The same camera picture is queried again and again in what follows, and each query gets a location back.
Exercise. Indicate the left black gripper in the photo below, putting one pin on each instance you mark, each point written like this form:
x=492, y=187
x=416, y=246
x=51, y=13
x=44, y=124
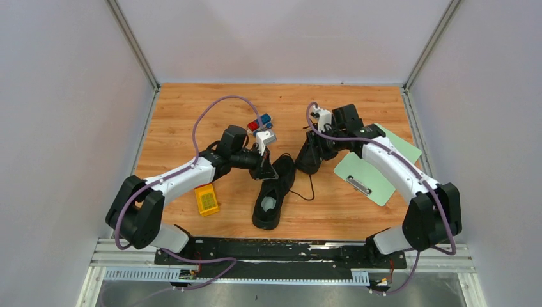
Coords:
x=263, y=169

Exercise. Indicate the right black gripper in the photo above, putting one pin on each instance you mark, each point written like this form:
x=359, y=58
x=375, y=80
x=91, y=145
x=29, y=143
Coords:
x=325, y=155

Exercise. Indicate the black sneaker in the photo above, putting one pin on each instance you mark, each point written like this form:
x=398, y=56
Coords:
x=267, y=210
x=310, y=157

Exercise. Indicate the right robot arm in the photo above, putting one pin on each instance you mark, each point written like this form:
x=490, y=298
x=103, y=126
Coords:
x=433, y=215

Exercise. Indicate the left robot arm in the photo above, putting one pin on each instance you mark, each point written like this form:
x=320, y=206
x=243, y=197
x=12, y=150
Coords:
x=136, y=212

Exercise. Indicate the green clipboard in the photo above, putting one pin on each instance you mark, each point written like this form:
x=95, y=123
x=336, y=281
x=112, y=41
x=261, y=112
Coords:
x=360, y=170

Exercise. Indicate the toy brick car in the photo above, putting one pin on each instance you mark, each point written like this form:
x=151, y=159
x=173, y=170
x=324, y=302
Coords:
x=263, y=123

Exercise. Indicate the yellow toy block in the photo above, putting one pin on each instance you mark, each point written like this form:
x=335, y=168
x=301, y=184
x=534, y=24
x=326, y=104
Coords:
x=207, y=203

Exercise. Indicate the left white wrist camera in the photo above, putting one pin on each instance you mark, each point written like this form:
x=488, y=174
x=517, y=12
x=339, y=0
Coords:
x=264, y=138

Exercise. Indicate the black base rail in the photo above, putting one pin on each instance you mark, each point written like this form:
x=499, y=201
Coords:
x=267, y=258

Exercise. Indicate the white cable duct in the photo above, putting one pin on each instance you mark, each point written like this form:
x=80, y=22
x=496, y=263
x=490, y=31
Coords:
x=358, y=278

